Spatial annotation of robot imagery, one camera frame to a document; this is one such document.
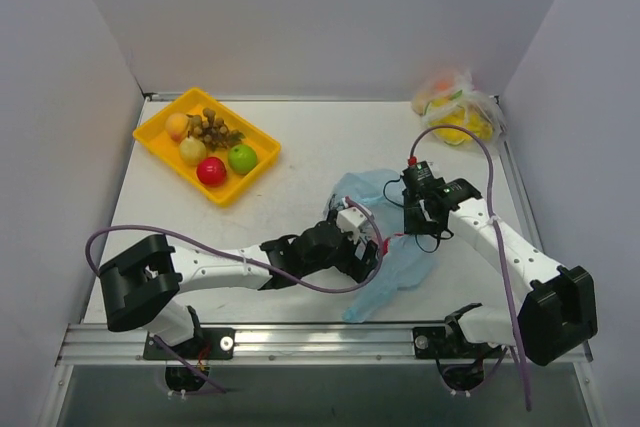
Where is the light blue printed plastic bag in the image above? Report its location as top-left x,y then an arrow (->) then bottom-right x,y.
326,169 -> 437,323

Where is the green apple fruit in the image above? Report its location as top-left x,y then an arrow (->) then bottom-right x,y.
228,144 -> 258,175

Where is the red round fruit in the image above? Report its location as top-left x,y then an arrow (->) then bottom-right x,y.
196,156 -> 227,187

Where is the yellow lemon fruit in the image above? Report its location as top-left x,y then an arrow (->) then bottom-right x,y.
178,137 -> 207,166

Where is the orange peach fruit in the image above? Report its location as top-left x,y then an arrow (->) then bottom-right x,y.
164,113 -> 190,143

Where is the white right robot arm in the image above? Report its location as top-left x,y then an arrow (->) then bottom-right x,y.
401,158 -> 598,366

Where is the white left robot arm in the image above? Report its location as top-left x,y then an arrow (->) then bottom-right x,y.
97,215 -> 381,358

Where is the clear bag of yellow fruit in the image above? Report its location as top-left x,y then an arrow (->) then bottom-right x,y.
411,68 -> 506,143

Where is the yellow plastic tray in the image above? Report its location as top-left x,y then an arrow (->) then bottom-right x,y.
133,87 -> 281,206

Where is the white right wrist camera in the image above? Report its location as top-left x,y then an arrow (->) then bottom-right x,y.
407,156 -> 440,177

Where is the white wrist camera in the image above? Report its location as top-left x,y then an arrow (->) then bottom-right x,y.
335,207 -> 375,244
407,156 -> 440,177

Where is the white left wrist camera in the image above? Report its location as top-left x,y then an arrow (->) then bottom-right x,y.
335,207 -> 375,244

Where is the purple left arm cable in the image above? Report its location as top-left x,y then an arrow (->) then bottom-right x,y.
84,196 -> 386,392

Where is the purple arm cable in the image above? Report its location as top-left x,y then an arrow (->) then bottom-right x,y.
84,196 -> 386,392
407,124 -> 534,412

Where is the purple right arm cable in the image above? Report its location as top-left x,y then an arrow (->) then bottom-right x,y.
407,124 -> 534,412

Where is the aluminium front rail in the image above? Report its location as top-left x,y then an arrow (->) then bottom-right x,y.
57,322 -> 594,367

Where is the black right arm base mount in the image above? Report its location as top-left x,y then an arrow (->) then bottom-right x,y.
412,303 -> 502,362

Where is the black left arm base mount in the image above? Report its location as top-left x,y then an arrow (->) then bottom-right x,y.
142,301 -> 236,361

